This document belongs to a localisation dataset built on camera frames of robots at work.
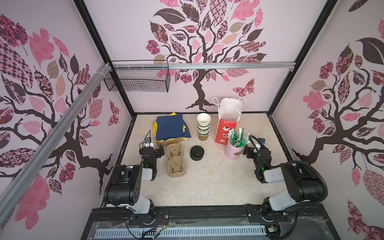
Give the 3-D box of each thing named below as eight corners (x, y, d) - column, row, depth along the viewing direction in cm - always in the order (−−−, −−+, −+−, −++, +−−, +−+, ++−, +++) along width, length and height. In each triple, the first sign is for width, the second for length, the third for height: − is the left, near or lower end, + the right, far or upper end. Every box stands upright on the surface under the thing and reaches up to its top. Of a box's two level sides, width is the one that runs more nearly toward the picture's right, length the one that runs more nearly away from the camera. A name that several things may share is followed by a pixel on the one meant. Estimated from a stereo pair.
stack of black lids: (188, 156, 97) (187, 152, 93) (195, 147, 102) (195, 143, 98) (198, 163, 94) (198, 159, 90) (205, 153, 99) (206, 149, 95)
